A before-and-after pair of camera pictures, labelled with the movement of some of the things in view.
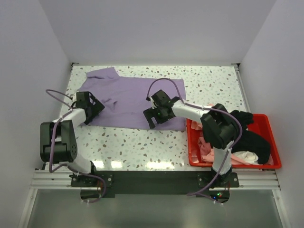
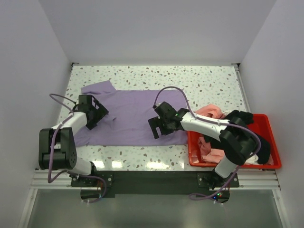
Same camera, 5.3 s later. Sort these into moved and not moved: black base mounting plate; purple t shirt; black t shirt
Moved: purple t shirt
Not moved: black t shirt; black base mounting plate
